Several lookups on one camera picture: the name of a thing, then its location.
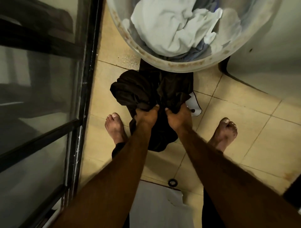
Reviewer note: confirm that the person's left hand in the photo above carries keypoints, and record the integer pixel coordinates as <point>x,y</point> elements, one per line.
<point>147,117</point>

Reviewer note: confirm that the dark wooden furniture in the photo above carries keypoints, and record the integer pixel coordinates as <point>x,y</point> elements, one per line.
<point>35,37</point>

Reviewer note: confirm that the black eyelet curtain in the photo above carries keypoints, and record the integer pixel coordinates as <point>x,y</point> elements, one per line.
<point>141,89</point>

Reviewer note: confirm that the person's right forearm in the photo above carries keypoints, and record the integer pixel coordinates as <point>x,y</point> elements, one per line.
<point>223,176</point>

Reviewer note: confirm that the person's right hand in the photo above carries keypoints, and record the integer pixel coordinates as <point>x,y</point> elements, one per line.
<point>180,118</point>

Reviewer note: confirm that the person's left forearm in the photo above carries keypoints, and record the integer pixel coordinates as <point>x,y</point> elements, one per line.
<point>105,183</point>

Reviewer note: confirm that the person's left foot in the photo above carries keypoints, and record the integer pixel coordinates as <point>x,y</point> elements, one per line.
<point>115,129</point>

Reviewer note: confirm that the grey shirt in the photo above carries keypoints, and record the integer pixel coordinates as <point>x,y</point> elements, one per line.
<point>192,53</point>

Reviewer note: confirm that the translucent white plastic bucket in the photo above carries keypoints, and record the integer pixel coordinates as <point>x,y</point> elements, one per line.
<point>164,65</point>

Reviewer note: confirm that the white washing machine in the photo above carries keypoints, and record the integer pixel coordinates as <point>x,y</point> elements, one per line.
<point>270,58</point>

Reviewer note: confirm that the large white clothes cloth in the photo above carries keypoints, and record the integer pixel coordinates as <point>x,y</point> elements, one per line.
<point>169,28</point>

